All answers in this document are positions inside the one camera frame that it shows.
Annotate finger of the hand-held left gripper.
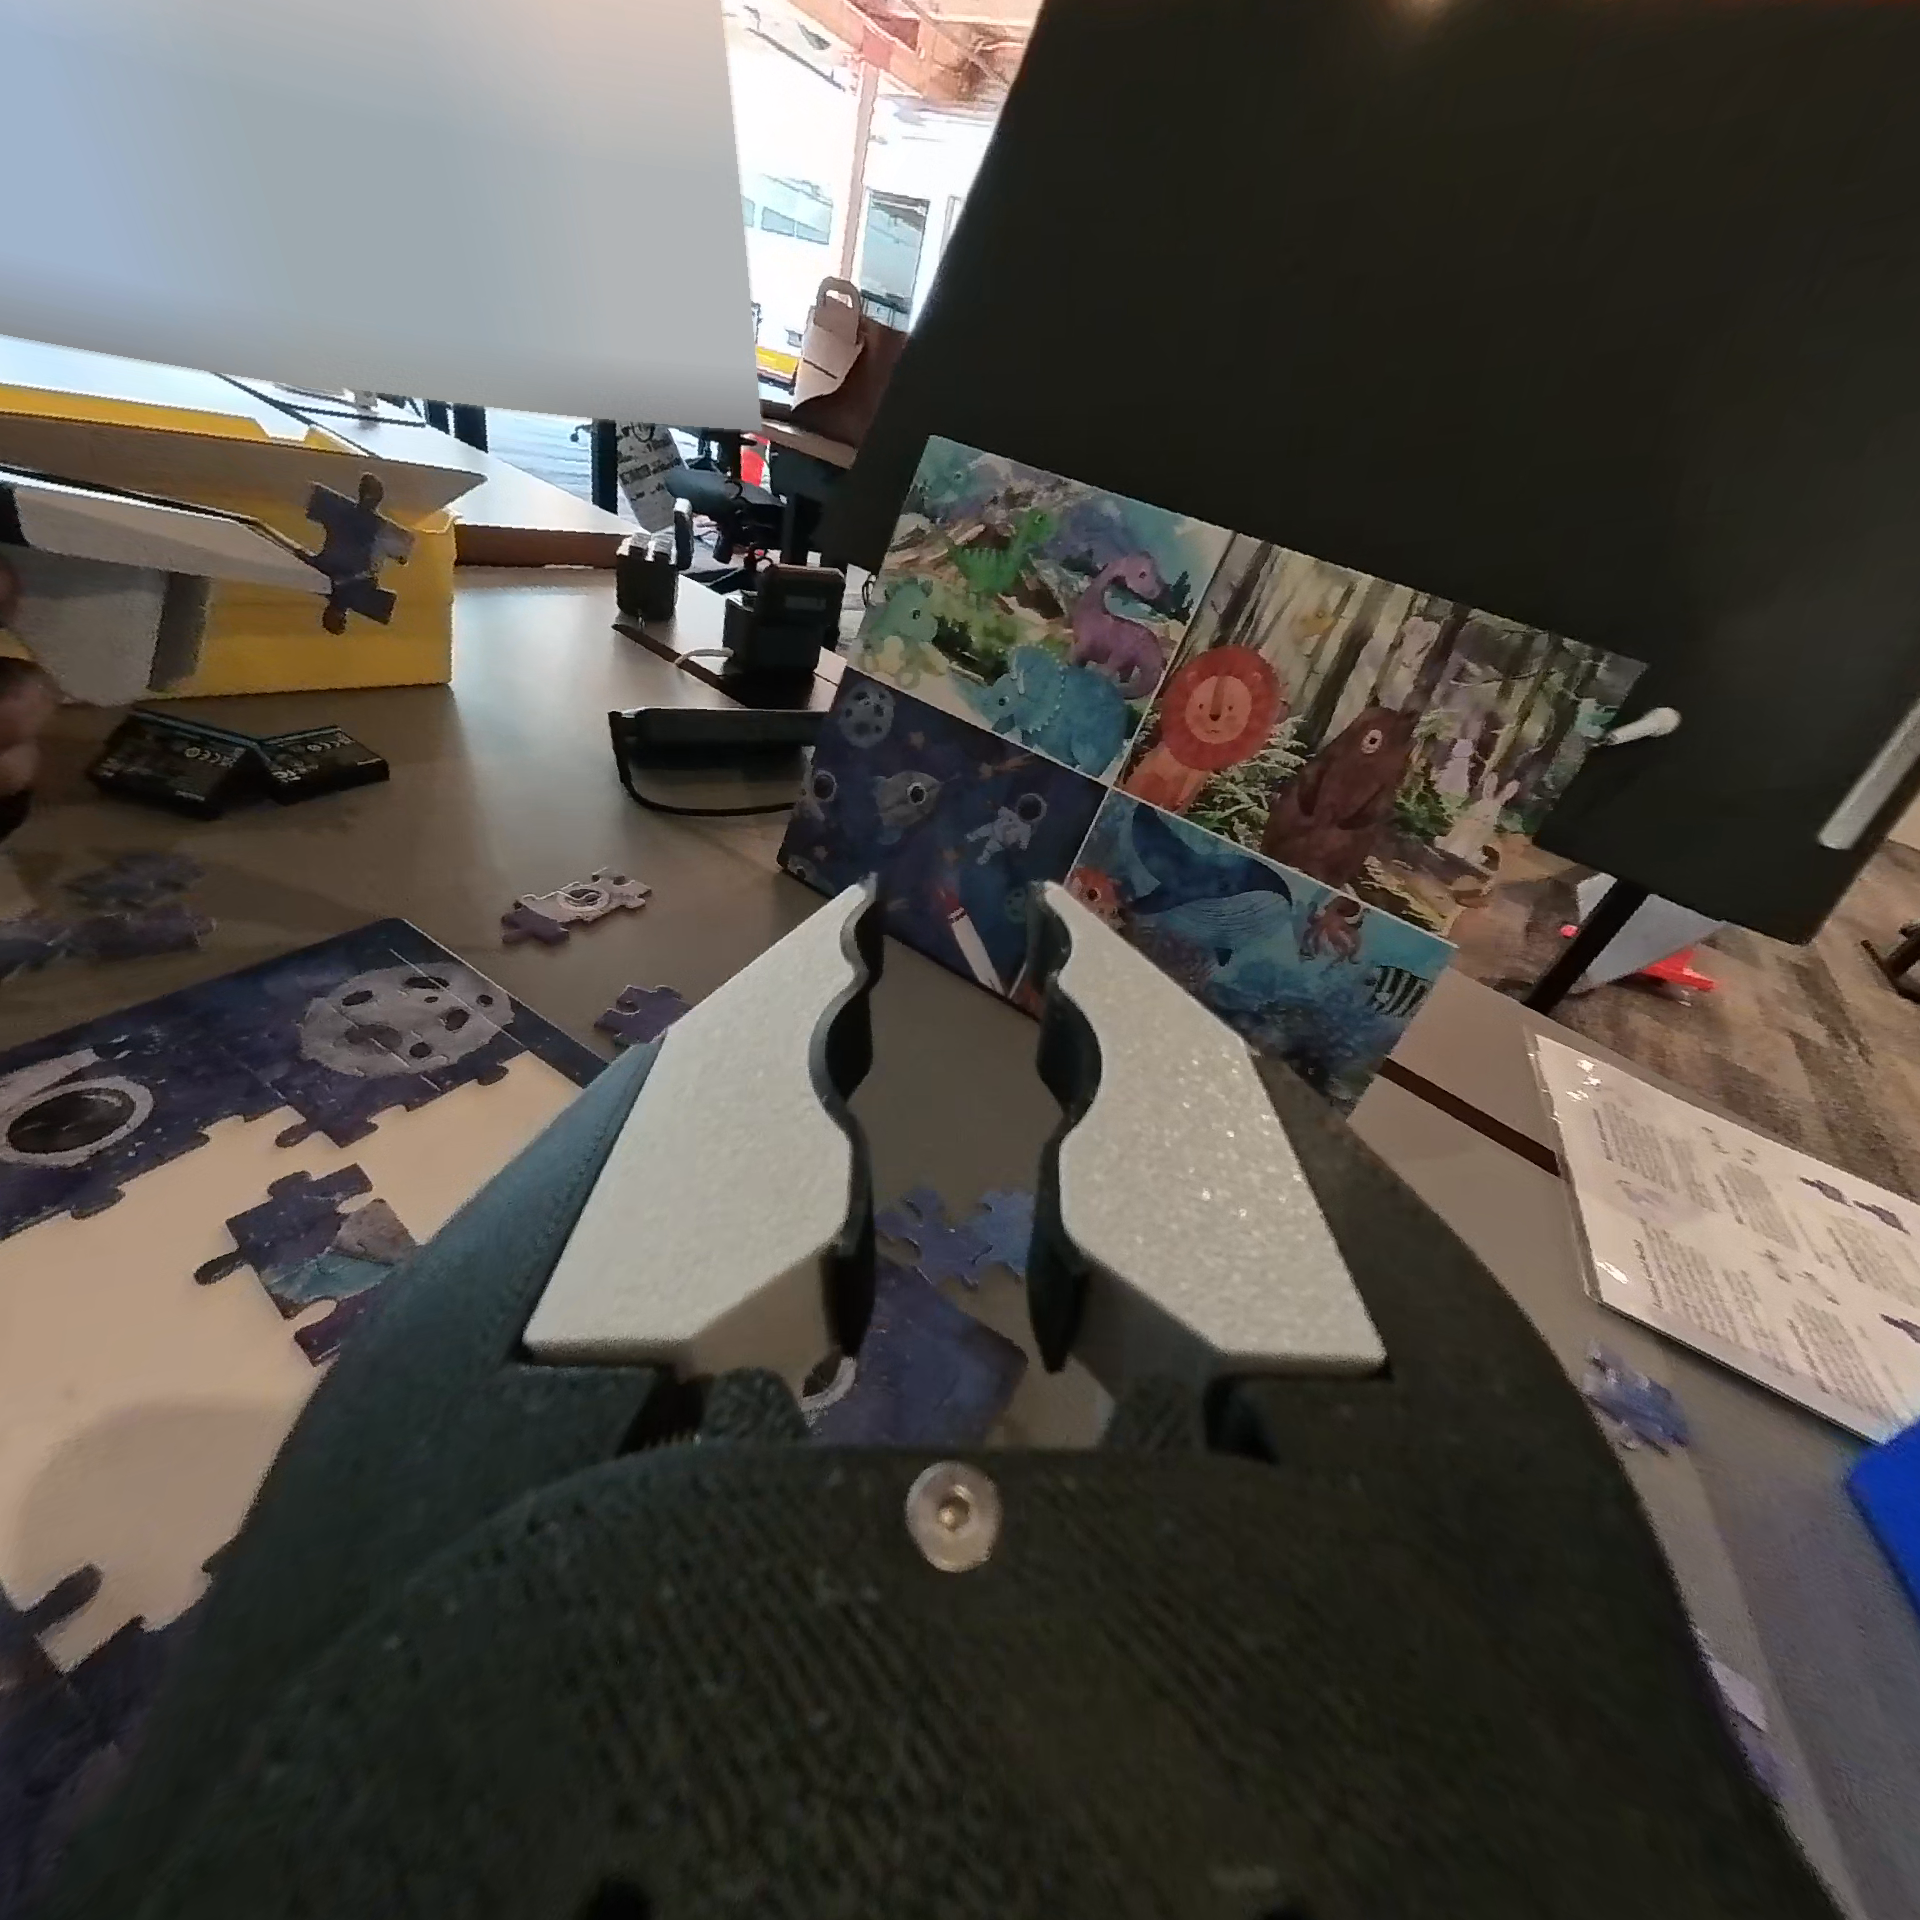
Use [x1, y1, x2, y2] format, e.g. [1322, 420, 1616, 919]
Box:
[7, 481, 331, 595]

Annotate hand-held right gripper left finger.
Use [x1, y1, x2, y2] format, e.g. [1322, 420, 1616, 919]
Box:
[516, 877, 884, 1388]

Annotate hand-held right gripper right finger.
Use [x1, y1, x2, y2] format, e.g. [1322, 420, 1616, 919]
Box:
[1027, 878, 1387, 1383]

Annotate joined planet puzzle pieces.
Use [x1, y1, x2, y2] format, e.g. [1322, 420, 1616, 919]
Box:
[195, 1161, 423, 1365]

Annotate space jigsaw puzzle board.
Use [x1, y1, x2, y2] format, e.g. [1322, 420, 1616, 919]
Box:
[0, 919, 1054, 1860]

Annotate person's left hand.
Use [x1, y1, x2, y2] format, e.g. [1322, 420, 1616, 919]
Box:
[0, 661, 65, 840]

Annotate white flat box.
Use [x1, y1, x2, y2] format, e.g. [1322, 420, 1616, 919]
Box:
[0, 420, 491, 530]

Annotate black battery pack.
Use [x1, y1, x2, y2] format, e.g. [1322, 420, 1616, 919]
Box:
[264, 723, 393, 808]
[88, 704, 277, 822]

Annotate yellow foam block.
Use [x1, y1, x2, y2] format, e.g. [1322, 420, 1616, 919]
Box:
[0, 380, 460, 699]

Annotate row of puzzle pieces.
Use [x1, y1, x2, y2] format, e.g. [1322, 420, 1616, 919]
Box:
[502, 868, 1035, 1294]

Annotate background wooden desk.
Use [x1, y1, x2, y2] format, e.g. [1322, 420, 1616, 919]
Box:
[450, 431, 636, 575]

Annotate black slanted stand leg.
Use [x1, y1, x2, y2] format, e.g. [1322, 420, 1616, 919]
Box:
[1521, 882, 1655, 1014]

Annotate black power adapter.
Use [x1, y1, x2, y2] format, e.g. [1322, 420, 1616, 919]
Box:
[611, 704, 831, 782]

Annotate white paper tag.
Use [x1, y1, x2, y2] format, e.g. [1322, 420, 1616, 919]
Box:
[613, 420, 679, 530]

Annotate laminated instruction sheet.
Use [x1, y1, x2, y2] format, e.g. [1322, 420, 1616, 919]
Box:
[1531, 1026, 1920, 1446]

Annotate illustrated animal puzzle box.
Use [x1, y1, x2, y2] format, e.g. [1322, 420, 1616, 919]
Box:
[777, 434, 1655, 1120]

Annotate black charging dock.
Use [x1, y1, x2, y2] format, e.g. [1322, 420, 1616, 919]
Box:
[724, 560, 852, 694]

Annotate pale paper bag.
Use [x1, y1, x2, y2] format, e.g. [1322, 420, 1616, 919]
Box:
[792, 275, 867, 408]

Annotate blue box with tag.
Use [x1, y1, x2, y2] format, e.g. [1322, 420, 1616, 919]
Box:
[1850, 1402, 1920, 1583]

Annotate pale grey bar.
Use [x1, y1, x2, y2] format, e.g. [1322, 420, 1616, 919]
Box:
[1820, 719, 1920, 858]

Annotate black adapter cable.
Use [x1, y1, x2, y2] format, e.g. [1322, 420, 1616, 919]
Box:
[613, 747, 816, 822]

